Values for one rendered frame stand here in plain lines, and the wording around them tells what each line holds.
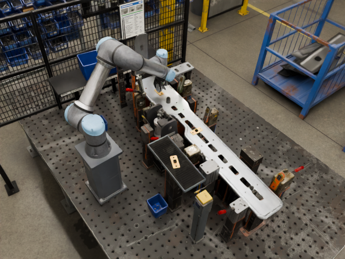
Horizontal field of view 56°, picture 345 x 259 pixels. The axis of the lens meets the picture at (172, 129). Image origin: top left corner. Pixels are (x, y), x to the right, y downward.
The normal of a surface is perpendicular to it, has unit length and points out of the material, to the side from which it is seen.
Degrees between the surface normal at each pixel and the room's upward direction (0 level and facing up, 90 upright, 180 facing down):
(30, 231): 0
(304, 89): 0
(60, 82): 0
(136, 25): 90
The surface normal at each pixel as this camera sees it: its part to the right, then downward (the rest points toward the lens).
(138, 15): 0.56, 0.62
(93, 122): 0.13, -0.61
